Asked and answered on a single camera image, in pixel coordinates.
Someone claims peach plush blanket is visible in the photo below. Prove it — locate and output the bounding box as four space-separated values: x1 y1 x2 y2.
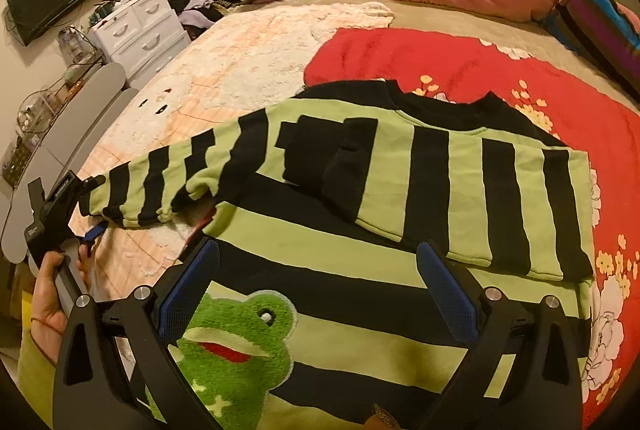
70 3 396 306

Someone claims person's left forearm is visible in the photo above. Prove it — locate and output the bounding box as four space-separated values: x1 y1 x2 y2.
16 332 60 411

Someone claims colourful striped blanket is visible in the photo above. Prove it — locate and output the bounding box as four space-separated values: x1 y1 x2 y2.
542 0 640 100

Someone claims beige bed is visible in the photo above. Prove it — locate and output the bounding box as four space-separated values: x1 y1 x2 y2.
220 0 640 111

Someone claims grey rounded footboard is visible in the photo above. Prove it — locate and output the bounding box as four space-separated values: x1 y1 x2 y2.
0 63 142 267

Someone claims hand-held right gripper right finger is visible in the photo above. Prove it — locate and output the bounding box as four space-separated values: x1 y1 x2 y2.
416 240 586 430

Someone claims white drawer chest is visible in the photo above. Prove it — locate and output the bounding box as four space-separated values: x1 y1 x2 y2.
90 0 192 84

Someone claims red floral blanket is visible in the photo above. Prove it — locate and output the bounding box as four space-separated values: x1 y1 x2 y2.
304 28 640 421

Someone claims person's left hand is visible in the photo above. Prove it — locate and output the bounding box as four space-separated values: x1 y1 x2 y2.
30 243 96 367

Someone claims clear glass jar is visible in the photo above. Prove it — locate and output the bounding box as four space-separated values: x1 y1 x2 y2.
17 85 57 133

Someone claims green black striped frog sweater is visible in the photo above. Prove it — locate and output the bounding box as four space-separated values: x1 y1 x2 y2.
80 80 596 430

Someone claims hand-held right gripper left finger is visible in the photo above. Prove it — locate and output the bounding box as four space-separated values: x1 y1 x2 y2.
52 237 226 430

